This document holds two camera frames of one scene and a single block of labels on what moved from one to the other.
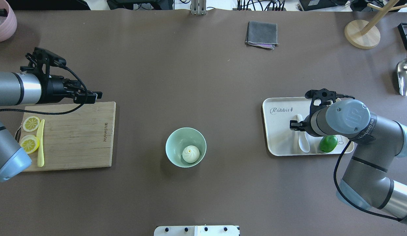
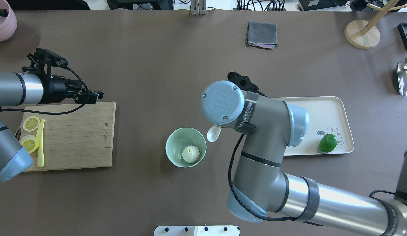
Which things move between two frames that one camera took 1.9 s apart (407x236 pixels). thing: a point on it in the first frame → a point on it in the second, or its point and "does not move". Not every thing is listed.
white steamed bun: [191, 154] does not move
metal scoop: [405, 72] does not move
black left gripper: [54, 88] does not move
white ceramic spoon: [303, 142] → [213, 133]
